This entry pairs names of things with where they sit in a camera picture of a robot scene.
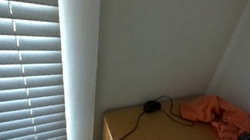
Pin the orange towel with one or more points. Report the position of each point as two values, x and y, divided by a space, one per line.
219 115

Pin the black round puck device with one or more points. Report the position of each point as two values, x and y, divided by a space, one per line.
152 106

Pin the white window blinds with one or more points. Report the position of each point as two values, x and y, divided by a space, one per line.
8 61

